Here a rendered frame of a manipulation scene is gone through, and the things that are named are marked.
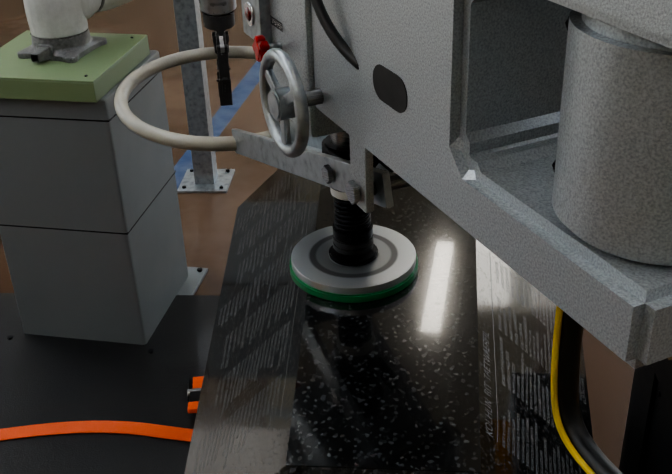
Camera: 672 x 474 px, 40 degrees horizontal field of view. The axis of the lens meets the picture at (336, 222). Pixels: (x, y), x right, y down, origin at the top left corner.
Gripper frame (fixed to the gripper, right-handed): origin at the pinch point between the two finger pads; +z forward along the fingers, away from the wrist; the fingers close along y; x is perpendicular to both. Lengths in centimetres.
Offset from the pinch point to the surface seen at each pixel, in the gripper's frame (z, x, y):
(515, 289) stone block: 3, 45, 89
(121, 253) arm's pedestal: 52, -33, -9
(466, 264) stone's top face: -4, 35, 90
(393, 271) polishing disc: -7, 22, 93
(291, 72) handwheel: -48, 5, 103
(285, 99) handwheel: -43, 4, 101
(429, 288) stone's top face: -4, 27, 95
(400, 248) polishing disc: -6, 24, 86
